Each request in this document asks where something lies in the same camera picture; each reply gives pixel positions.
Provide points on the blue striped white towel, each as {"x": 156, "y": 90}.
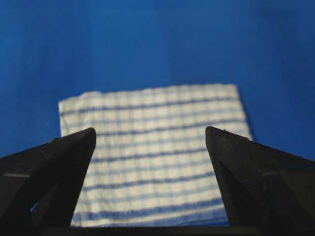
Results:
{"x": 150, "y": 166}

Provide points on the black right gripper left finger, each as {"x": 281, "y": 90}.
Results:
{"x": 40, "y": 186}

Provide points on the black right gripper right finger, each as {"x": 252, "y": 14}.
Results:
{"x": 262, "y": 187}

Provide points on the blue table cloth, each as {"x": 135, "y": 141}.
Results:
{"x": 52, "y": 50}

